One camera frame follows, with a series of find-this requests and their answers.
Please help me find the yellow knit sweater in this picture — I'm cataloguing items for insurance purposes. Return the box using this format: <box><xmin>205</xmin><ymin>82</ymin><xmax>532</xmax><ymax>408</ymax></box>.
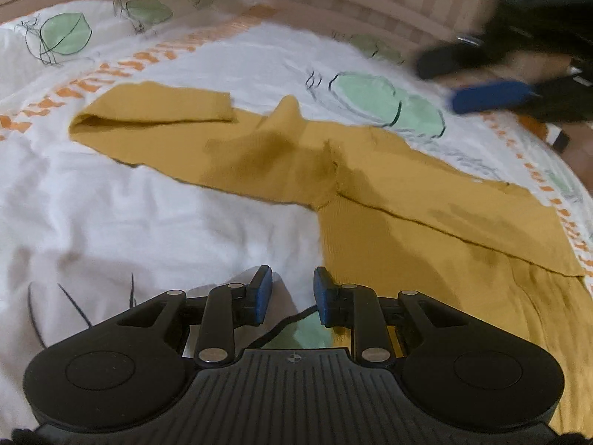
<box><xmin>69</xmin><ymin>82</ymin><xmax>592</xmax><ymax>432</ymax></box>

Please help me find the white leaf print bedsheet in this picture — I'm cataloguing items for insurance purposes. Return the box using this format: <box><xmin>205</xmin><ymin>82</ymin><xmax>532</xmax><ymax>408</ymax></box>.
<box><xmin>1</xmin><ymin>21</ymin><xmax>592</xmax><ymax>435</ymax></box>

